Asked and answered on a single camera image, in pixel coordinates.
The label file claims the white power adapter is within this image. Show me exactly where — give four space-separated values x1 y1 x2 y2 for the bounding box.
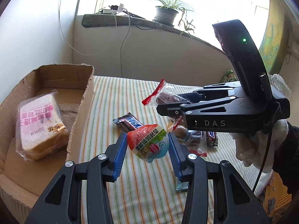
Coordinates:
100 3 125 15

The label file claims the clear dried fruit packet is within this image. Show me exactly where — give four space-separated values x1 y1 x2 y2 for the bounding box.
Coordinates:
142 79 194 106

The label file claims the potted plant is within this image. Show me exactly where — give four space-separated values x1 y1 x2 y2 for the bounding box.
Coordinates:
146 0 195 39

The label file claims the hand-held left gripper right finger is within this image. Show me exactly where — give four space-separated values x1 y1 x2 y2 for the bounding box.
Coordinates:
167 133 272 224

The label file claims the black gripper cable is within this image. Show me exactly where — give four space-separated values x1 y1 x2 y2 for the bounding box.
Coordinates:
252 131 273 193

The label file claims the brown chocolate bar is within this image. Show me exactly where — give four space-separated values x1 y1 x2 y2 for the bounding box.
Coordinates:
113 115 143 132
206 131 219 148

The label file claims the sliced bread packet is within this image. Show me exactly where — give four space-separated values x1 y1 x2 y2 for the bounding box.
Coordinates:
15 89 70 161

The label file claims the striped bed sheet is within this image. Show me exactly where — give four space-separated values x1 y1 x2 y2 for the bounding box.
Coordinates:
0 75 274 224

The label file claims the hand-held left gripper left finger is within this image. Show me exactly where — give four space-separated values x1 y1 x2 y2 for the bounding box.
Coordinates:
24 132 128 224

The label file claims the braised egg packet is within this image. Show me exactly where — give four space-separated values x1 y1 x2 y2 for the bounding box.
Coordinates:
166 117 189 144

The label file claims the thin white cable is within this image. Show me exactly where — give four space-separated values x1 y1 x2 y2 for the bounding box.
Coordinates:
58 0 100 56

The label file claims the round snack cup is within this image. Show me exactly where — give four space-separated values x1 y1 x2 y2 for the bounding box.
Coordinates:
127 124 169 164

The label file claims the grey hanging cable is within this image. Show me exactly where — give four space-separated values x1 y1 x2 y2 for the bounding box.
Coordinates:
120 8 131 76

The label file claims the person's right hand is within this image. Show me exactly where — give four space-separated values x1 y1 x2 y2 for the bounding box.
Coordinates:
230 120 289 167

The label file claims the green yellow printed hanging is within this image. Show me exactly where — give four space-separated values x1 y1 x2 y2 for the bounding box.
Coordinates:
259 0 295 75

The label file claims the black flat device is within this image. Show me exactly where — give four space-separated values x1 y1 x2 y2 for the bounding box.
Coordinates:
126 12 147 20

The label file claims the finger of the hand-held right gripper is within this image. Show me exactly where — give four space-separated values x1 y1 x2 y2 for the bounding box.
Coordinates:
177 82 242 103
156 96 236 122

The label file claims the grey window sill mat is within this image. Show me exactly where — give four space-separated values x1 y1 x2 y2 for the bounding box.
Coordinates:
82 13 228 54

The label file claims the cardboard box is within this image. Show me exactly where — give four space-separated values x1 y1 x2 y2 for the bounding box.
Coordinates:
0 63 95 210

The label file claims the yellow printed box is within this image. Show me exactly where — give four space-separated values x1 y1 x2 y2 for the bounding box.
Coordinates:
259 173 293 224

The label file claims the red edged snack packet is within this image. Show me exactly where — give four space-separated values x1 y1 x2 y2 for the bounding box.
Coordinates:
187 131 208 157

